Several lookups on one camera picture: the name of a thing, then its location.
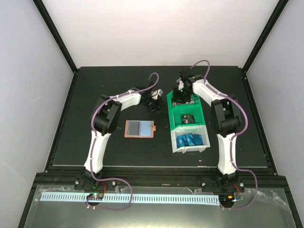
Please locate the white storage bin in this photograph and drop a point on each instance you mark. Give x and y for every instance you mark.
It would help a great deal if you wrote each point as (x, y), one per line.
(194, 129)

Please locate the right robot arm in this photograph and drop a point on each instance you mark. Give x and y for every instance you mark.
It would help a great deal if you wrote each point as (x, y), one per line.
(228, 120)

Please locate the blue cards stack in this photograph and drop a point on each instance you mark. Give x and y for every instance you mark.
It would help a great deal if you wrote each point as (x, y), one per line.
(189, 140)

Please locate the pink card holder wallet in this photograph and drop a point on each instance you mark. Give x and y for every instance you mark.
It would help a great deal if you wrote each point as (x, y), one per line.
(146, 130)

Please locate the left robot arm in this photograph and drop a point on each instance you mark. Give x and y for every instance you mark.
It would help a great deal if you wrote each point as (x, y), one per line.
(105, 118)

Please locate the black cards stack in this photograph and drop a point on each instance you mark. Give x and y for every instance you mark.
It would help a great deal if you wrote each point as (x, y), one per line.
(187, 119)

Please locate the green storage bin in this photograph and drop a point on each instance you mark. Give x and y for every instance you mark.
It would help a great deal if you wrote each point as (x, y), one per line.
(189, 113)

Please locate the light blue slotted cable duct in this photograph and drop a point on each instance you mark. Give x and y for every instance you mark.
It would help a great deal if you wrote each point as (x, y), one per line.
(134, 198)

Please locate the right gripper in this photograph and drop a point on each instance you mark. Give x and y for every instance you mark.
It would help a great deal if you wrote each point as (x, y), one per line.
(176, 97)

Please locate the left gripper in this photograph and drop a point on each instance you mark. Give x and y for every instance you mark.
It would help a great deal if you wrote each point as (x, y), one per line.
(159, 106)

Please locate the frame post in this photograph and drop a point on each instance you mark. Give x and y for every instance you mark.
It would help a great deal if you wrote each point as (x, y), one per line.
(55, 33)
(280, 6)

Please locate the small circuit board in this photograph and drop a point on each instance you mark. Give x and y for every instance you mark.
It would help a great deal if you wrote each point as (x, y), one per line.
(95, 196)

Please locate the left frame post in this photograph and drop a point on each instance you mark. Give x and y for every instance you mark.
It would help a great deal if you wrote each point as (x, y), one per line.
(55, 33)

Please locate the red white cards stack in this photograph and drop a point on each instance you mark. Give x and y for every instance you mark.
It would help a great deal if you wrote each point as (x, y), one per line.
(192, 102)

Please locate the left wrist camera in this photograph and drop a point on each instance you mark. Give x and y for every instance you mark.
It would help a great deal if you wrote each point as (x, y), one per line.
(156, 94)

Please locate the right frame post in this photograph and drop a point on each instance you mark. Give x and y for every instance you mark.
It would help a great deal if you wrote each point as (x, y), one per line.
(280, 6)

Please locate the black aluminium rail frame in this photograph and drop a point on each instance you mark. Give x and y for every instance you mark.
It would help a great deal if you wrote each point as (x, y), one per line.
(208, 181)

